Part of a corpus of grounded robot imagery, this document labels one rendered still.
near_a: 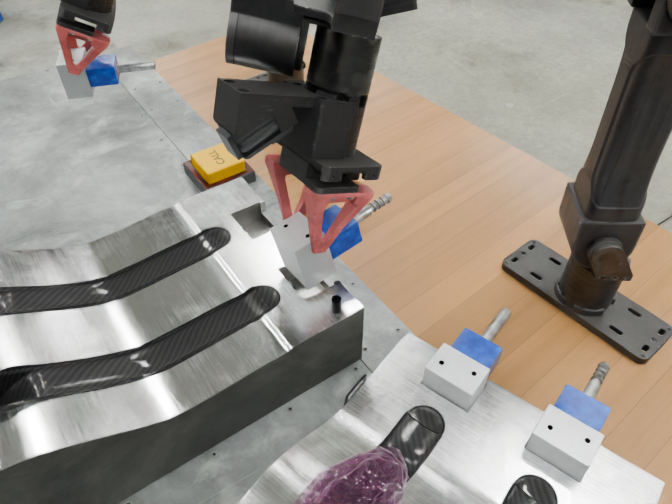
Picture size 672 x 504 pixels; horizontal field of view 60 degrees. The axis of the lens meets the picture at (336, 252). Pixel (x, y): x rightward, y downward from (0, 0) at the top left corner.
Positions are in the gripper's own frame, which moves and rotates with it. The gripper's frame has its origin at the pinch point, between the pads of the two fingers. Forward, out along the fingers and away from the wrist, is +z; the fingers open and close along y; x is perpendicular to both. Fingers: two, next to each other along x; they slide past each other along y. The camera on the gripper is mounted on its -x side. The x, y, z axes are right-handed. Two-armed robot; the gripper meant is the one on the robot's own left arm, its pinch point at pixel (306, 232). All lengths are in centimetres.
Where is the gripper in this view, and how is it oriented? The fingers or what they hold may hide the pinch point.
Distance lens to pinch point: 58.3
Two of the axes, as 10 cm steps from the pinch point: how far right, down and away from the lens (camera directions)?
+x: 8.1, -1.0, 5.8
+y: 5.5, 4.8, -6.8
